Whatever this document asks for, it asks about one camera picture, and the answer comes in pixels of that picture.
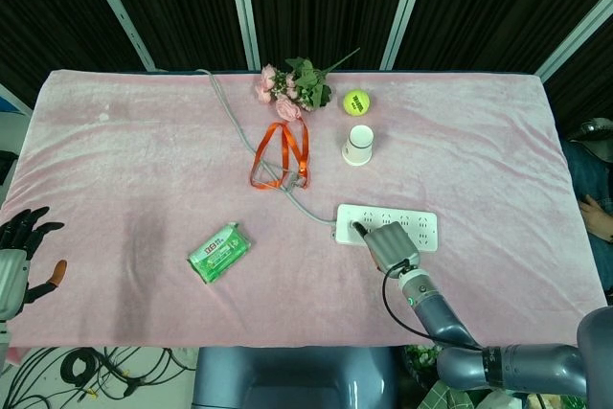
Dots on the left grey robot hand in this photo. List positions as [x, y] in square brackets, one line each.
[9, 270]

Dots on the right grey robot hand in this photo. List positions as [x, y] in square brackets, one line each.
[392, 246]

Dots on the white power strip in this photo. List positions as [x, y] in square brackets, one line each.
[426, 232]

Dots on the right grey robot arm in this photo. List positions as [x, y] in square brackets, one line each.
[440, 313]

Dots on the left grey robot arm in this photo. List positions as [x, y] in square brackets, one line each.
[3, 337]

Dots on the white paper cup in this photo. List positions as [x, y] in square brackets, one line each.
[356, 148]

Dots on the green floral bag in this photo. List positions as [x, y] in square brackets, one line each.
[421, 361]

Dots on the yellow tennis ball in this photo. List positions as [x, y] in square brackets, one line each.
[357, 102]

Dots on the pink plush tablecloth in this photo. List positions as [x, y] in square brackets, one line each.
[143, 165]

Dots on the grey-blue robot torso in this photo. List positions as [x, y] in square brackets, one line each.
[287, 380]

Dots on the green wet wipes pack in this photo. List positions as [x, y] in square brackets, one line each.
[220, 253]

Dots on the pink artificial flower bouquet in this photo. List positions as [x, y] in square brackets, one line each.
[306, 85]

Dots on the person in blue jeans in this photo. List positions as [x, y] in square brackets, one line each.
[594, 179]

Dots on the white partition post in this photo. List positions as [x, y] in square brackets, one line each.
[243, 6]
[120, 11]
[579, 30]
[407, 6]

